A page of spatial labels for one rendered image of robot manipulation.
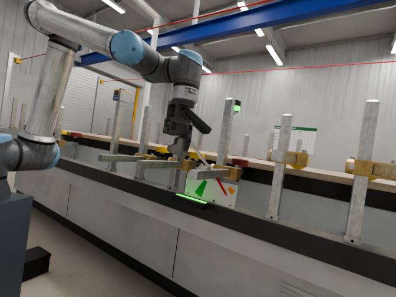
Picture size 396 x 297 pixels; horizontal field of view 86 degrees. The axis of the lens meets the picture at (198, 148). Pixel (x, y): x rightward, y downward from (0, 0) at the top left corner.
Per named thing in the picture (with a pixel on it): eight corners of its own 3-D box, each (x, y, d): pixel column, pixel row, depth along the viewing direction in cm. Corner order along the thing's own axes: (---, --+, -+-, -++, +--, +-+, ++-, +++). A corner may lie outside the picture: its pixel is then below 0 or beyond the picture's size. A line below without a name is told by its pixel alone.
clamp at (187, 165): (186, 171, 101) (188, 160, 101) (165, 166, 108) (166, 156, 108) (193, 171, 106) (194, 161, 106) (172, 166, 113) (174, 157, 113)
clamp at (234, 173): (236, 180, 88) (237, 168, 88) (208, 174, 95) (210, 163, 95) (240, 180, 93) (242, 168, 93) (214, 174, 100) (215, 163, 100)
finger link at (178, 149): (166, 162, 72) (170, 135, 71) (182, 164, 74) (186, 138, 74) (169, 164, 69) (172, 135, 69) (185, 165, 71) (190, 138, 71)
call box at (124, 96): (119, 101, 130) (121, 89, 130) (112, 101, 134) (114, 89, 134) (128, 104, 136) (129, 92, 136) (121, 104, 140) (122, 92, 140)
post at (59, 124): (52, 164, 172) (60, 105, 171) (50, 163, 174) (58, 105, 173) (57, 164, 175) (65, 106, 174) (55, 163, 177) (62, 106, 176)
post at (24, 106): (16, 151, 211) (23, 103, 211) (15, 150, 213) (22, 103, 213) (20, 151, 214) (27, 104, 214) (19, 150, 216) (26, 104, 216)
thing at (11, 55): (-1, 139, 239) (10, 51, 238) (-4, 138, 244) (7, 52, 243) (12, 139, 249) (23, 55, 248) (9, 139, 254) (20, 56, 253)
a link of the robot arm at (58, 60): (0, 164, 100) (42, 6, 93) (39, 163, 116) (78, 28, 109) (17, 177, 94) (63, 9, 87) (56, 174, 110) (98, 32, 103)
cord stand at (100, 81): (91, 146, 332) (100, 76, 331) (87, 145, 337) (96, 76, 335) (95, 146, 339) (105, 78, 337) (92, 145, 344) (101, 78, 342)
